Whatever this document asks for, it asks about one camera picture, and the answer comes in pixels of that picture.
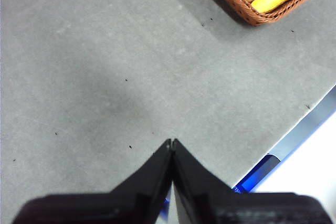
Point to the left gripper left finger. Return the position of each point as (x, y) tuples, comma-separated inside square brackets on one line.
[(118, 208)]

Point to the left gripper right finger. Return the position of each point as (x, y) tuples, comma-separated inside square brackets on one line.
[(236, 208)]

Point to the silver table frame rail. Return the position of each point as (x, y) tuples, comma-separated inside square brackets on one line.
[(309, 124)]

